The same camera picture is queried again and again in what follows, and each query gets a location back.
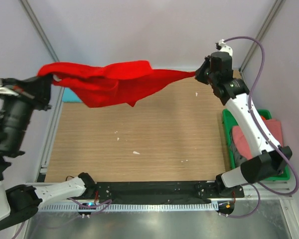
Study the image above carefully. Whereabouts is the red t-shirt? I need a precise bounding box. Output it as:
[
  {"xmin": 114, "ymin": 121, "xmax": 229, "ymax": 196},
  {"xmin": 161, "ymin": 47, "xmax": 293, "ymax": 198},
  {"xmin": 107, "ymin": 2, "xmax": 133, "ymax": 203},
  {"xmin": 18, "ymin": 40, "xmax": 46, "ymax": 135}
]
[{"xmin": 37, "ymin": 60, "xmax": 195, "ymax": 108}]

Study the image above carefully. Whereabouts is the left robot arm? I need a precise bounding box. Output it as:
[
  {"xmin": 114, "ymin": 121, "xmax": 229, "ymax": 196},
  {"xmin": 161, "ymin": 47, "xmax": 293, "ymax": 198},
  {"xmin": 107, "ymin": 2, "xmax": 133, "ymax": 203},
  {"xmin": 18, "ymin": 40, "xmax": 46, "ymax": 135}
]
[{"xmin": 0, "ymin": 74, "xmax": 96, "ymax": 231}]

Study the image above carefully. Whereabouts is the folded light blue t-shirt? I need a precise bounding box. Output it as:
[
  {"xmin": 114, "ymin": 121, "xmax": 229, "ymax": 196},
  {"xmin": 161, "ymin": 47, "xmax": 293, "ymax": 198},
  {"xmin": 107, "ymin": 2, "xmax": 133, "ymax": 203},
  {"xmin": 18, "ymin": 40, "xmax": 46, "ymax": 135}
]
[{"xmin": 62, "ymin": 88, "xmax": 82, "ymax": 103}]

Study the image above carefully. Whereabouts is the green plastic bin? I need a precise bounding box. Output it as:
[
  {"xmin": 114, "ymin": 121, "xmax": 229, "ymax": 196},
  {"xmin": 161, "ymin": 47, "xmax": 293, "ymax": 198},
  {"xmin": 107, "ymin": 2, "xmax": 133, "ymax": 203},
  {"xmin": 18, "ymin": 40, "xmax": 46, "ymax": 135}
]
[{"xmin": 221, "ymin": 105, "xmax": 292, "ymax": 187}]

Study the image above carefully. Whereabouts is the pink t-shirt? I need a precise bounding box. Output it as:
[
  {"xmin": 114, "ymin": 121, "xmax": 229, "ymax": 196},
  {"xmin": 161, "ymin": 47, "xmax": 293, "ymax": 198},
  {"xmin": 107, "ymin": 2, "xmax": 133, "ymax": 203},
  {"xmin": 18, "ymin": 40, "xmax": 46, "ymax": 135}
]
[{"xmin": 231, "ymin": 118, "xmax": 284, "ymax": 160}]

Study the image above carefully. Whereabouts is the grey t-shirt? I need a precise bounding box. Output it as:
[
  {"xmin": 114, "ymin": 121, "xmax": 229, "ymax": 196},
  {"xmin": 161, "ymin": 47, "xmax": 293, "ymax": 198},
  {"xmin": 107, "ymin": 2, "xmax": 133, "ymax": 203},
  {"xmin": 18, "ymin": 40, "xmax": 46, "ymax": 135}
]
[{"xmin": 230, "ymin": 130, "xmax": 247, "ymax": 167}]

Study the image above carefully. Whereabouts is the left aluminium frame post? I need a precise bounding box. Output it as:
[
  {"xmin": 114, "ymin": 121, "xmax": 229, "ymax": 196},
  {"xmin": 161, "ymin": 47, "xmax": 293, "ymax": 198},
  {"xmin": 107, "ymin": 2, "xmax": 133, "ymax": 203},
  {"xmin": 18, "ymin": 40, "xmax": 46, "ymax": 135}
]
[{"xmin": 19, "ymin": 0, "xmax": 59, "ymax": 62}]

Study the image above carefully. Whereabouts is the aluminium frame post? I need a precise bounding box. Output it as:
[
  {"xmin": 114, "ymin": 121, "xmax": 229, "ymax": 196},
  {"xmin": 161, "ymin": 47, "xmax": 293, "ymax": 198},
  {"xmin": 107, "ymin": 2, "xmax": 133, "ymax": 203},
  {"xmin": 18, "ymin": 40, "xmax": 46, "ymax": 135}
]
[
  {"xmin": 19, "ymin": 0, "xmax": 59, "ymax": 62},
  {"xmin": 239, "ymin": 0, "xmax": 286, "ymax": 75}
]

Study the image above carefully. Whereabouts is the right aluminium frame post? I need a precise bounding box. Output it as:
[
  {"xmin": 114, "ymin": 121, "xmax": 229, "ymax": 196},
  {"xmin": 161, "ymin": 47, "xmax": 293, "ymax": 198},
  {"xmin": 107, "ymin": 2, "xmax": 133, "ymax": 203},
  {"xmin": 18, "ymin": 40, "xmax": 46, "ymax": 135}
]
[{"xmin": 239, "ymin": 0, "xmax": 286, "ymax": 75}]

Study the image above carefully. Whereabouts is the white slotted cable duct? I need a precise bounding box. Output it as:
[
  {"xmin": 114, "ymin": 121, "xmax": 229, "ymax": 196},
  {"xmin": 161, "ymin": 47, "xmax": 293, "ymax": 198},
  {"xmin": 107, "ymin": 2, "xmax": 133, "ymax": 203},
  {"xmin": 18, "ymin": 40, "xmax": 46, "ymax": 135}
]
[{"xmin": 40, "ymin": 202, "xmax": 218, "ymax": 213}]

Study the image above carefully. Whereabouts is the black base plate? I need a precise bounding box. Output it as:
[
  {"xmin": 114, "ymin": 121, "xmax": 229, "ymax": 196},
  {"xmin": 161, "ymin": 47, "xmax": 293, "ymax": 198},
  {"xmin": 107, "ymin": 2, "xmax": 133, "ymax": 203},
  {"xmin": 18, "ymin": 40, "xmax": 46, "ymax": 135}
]
[{"xmin": 96, "ymin": 181, "xmax": 245, "ymax": 205}]

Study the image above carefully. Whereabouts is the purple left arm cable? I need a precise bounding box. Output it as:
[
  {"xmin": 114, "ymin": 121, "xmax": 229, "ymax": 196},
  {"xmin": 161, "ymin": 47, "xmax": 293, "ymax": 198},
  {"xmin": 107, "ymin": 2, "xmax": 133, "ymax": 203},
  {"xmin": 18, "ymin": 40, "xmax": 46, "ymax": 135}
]
[{"xmin": 14, "ymin": 191, "xmax": 113, "ymax": 239}]

